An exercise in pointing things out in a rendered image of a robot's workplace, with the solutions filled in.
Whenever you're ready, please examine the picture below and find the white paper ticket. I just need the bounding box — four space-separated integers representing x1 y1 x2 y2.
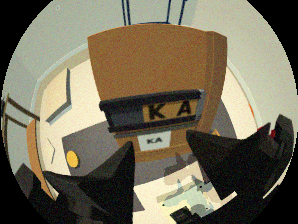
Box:
137 131 172 151

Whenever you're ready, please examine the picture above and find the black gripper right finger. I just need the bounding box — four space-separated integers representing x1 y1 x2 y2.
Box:
185 123 270 201

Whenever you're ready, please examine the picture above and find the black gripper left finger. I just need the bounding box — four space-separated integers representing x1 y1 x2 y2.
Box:
43 140 136 224

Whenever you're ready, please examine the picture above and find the orange letter tile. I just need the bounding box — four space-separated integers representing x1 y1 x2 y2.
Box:
172 99 198 119
212 129 220 136
142 101 173 123

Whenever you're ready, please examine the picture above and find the yellow round disc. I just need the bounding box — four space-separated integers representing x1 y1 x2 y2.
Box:
67 151 80 167

